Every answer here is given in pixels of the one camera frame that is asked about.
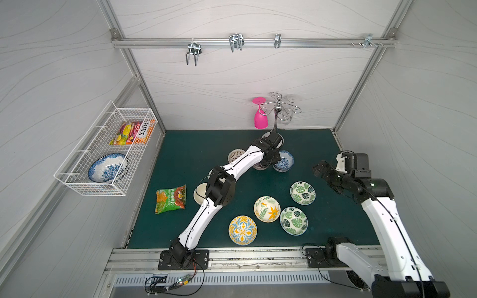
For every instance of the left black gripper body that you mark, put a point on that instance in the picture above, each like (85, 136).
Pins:
(274, 139)

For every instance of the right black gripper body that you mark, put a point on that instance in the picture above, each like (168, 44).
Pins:
(324, 169)

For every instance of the blue floral bowl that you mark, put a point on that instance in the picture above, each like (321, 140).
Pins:
(286, 162)
(108, 168)

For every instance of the white maroon leaf bowl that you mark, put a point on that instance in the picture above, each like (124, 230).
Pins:
(234, 155)

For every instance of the green leaf bowl back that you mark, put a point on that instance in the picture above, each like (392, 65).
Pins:
(302, 193)

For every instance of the green leaf bowl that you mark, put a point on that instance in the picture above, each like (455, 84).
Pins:
(293, 221)
(302, 193)

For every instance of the green leaf bowl front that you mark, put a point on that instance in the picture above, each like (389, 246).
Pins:
(293, 221)

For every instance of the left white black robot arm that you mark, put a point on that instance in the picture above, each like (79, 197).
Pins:
(220, 189)

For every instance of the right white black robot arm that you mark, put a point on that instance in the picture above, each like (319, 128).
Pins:
(405, 274)

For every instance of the purple striped bowl back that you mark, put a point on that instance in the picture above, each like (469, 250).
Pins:
(259, 167)

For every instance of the pink plastic wine glass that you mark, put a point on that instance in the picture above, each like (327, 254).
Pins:
(260, 118)

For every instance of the chrome glass holder stand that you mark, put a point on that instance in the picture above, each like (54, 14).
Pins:
(282, 107)

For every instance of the yellow flower bowl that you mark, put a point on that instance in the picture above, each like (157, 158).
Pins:
(267, 209)

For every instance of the cream plain bowl front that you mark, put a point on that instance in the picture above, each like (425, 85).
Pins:
(199, 193)

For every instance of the yellow blue ornament bowl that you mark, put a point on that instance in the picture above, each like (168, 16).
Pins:
(243, 230)

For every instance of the metal double hook middle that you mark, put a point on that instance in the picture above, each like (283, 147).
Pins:
(236, 42)

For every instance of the metal double hook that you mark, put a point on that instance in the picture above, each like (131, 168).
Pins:
(236, 42)
(194, 51)

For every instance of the green snack bag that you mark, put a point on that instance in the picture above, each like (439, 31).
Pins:
(170, 199)

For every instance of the metal double hook left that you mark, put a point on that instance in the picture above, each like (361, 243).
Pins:
(194, 51)

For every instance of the colourful snack packet in basket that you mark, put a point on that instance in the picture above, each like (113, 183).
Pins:
(134, 133)

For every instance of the metal hook right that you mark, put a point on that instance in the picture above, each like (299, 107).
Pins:
(367, 42)

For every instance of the blue floral bowl in basket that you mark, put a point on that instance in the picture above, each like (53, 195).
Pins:
(108, 168)

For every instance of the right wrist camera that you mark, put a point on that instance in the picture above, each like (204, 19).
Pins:
(354, 164)

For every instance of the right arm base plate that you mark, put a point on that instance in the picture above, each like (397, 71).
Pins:
(321, 257)

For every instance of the metal bracket on rail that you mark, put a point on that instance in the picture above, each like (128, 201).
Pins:
(277, 41)

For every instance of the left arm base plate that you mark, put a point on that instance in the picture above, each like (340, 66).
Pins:
(200, 258)

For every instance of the white wire wall basket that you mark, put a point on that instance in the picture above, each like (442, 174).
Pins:
(73, 172)

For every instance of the aluminium top rail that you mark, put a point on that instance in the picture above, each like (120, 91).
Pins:
(266, 43)

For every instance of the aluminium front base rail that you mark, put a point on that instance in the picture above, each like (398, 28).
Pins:
(232, 259)

